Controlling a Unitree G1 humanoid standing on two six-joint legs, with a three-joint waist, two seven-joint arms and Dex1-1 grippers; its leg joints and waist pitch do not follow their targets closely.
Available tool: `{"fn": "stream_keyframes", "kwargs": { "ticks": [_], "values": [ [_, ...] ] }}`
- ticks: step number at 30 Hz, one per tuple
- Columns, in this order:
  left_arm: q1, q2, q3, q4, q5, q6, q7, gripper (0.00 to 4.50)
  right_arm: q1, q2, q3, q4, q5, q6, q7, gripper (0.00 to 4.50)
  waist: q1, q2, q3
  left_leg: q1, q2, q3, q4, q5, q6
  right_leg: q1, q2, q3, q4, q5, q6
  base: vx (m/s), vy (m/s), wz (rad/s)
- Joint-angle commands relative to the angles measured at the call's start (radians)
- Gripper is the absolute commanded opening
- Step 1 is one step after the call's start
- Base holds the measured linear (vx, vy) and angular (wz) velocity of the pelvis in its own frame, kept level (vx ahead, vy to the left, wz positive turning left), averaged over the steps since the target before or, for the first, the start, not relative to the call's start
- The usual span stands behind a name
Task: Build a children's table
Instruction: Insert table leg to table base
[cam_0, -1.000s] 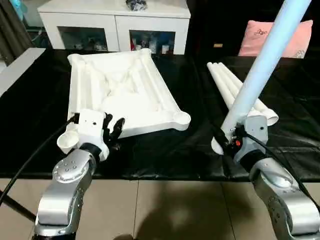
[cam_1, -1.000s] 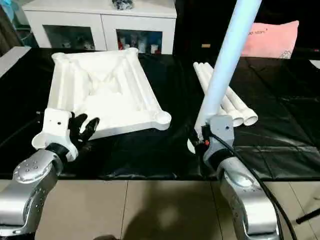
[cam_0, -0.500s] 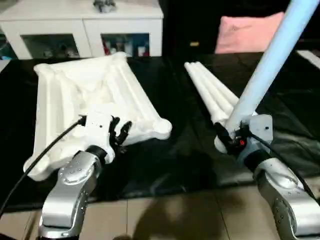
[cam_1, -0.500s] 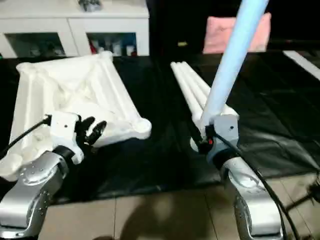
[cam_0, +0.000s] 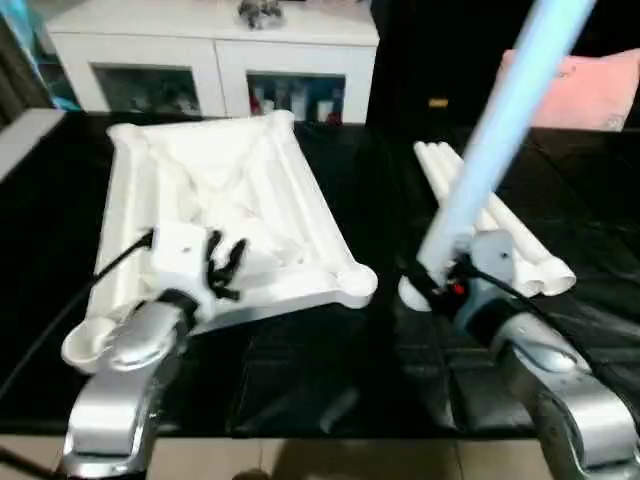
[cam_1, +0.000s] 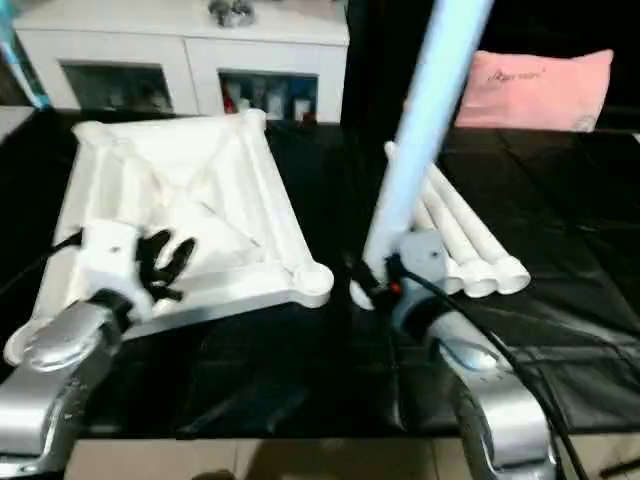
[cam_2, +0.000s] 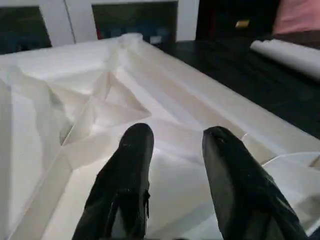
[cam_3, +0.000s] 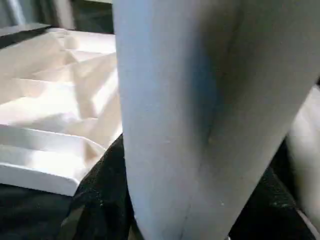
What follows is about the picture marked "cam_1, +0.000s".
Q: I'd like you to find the white plastic table top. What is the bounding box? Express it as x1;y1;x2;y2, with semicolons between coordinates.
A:
5;108;337;367

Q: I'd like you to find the white plastic table leg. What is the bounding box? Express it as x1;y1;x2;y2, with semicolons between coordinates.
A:
385;140;467;297
425;160;532;295
412;178;501;300
350;0;496;311

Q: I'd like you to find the black work mat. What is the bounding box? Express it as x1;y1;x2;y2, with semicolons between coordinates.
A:
0;108;640;441

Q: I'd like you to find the white cabinet with glass doors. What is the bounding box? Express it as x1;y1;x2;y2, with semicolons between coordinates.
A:
0;0;351;124

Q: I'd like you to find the black furniture with yellow label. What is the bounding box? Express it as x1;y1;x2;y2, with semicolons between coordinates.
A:
342;0;640;131

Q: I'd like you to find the grey curtain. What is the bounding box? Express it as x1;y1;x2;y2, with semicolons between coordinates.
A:
0;0;51;109

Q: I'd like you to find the pink pillow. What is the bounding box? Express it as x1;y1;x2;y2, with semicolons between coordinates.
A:
455;48;616;133

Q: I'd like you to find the dark ornament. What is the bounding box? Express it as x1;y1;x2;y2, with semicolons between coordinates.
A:
208;0;257;29

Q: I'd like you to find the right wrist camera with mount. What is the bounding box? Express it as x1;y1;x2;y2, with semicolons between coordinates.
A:
395;230;447;333

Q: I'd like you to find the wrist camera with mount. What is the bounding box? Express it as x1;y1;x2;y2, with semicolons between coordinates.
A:
395;230;447;333
75;222;153;323

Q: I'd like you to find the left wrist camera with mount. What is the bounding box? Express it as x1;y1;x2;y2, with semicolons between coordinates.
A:
75;222;153;323

